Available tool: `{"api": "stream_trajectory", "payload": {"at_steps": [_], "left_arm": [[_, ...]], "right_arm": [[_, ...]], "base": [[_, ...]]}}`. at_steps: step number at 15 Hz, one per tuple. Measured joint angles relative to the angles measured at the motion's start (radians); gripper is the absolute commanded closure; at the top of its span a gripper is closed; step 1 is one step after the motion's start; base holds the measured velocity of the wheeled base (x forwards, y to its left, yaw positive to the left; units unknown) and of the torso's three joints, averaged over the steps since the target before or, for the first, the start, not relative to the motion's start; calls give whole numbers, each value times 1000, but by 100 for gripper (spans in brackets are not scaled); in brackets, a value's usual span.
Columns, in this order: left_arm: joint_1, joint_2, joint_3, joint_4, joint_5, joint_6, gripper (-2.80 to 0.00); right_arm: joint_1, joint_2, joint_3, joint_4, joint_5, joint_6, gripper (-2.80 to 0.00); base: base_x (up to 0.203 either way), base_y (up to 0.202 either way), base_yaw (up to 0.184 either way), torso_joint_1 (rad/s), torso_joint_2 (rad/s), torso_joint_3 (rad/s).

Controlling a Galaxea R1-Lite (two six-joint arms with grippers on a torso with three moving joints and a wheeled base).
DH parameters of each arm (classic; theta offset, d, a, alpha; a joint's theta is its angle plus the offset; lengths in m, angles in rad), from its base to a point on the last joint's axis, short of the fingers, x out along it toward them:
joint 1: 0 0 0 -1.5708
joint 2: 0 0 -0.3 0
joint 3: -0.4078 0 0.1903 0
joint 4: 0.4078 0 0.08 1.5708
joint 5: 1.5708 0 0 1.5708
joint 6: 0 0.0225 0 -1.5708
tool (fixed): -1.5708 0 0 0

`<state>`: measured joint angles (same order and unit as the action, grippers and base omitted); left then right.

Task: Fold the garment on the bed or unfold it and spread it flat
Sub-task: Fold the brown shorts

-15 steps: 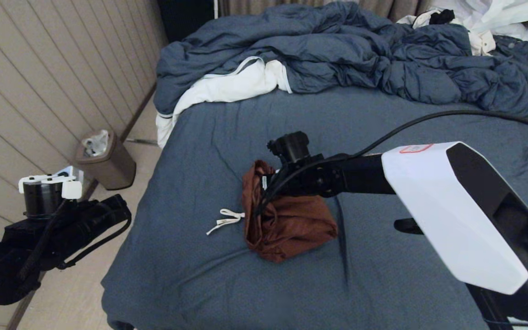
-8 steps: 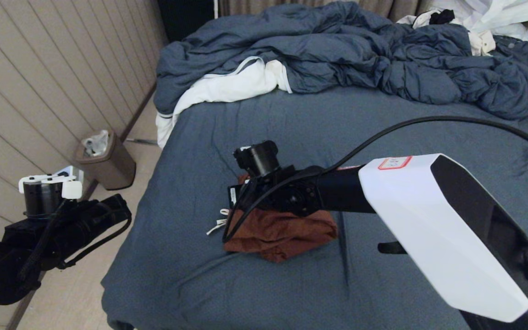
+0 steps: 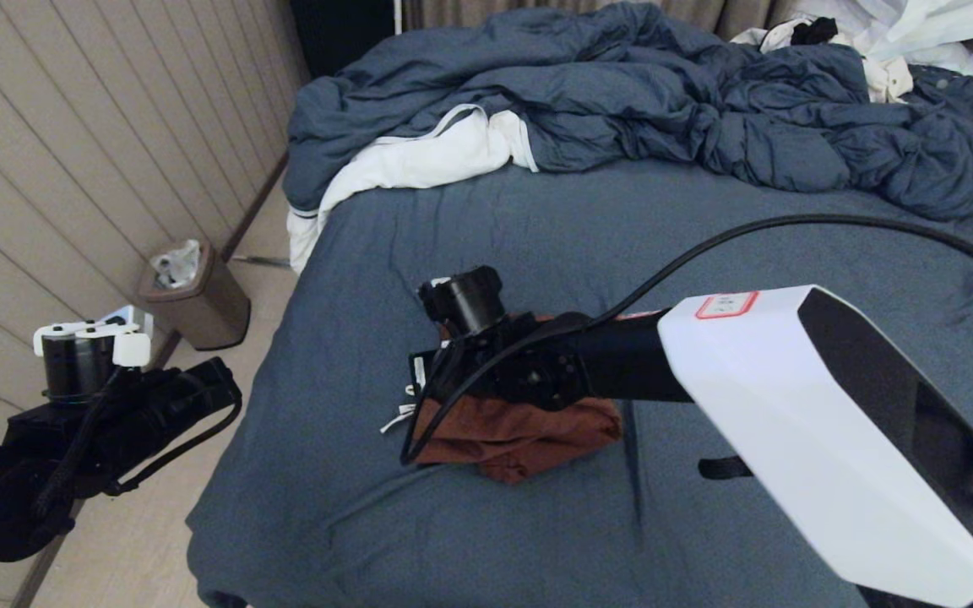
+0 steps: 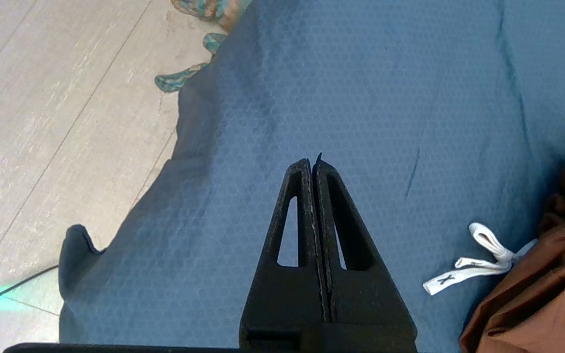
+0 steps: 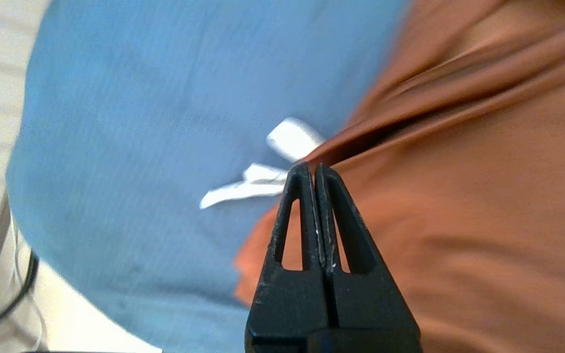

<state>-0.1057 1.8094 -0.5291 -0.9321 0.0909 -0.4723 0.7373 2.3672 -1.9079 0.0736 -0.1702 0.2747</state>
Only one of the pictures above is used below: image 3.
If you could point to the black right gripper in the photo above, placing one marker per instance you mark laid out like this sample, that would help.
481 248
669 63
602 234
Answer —
495 363

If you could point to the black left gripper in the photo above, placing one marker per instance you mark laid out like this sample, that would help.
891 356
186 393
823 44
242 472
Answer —
115 422

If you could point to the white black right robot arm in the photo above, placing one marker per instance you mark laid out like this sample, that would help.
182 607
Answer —
790 422

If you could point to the brown trash bin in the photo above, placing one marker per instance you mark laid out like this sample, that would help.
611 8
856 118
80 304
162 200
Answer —
208 317

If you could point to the clear plastic bin liner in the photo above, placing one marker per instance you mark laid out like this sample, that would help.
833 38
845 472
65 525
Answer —
176 266

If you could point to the bed with blue sheet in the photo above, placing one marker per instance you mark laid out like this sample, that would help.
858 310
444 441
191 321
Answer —
537 219

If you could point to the white pillow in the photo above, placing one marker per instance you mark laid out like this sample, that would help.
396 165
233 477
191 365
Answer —
419 160

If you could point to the rumpled blue duvet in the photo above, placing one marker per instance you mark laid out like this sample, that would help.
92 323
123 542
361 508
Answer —
622 84

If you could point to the dark cabinet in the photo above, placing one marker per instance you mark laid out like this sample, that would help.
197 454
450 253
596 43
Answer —
339 34

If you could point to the white vertical trim strip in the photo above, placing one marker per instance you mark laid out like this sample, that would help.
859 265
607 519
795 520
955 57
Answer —
398 13

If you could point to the beige curtain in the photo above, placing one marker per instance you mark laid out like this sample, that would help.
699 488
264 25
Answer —
453 10

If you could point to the black cloth item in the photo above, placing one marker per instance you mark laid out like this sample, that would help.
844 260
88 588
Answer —
814 30

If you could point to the cream buttoned garment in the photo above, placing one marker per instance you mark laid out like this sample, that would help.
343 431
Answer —
888 76

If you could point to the white shirt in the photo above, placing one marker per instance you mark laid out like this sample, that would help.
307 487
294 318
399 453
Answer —
917 25

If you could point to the white left camera bracket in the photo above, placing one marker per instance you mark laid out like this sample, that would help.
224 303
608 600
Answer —
133 348

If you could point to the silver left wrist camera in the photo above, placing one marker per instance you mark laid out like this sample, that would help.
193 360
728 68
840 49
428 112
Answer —
133 321

